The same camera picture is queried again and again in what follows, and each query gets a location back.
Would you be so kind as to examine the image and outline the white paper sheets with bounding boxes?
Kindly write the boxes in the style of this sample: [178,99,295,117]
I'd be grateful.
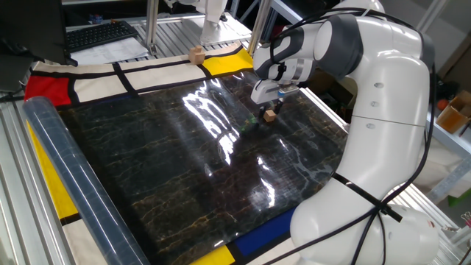
[69,36,150,66]

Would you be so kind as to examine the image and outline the cardboard box with tools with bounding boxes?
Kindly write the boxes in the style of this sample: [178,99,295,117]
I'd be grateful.
[307,69,354,107]

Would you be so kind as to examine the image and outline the green plastic piece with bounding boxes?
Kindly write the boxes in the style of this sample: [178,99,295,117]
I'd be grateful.
[447,187,471,207]

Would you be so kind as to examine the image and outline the Mondrian pattern tablecloth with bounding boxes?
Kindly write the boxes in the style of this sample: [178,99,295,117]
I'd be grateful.
[24,43,297,265]

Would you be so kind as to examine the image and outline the black keyboard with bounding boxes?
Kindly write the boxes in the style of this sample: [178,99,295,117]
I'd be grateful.
[65,20,140,53]

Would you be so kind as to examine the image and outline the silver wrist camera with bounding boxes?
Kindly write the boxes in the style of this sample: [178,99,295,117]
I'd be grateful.
[276,84,300,99]

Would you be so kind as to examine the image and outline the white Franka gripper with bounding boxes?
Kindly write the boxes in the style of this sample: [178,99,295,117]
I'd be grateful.
[250,79,284,119]

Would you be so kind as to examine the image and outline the aluminium frame post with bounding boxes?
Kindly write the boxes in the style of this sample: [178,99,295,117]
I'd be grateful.
[247,0,273,56]
[145,0,160,56]

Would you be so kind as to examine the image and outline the open cardboard box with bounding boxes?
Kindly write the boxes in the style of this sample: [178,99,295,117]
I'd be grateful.
[436,90,471,134]

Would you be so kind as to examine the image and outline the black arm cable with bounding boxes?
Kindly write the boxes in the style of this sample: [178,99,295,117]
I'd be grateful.
[257,6,439,265]

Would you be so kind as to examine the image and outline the black monitor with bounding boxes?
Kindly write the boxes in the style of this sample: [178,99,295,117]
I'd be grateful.
[0,0,78,93]

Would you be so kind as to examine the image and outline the notched wooden block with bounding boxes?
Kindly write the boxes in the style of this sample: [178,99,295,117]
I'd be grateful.
[188,44,206,66]

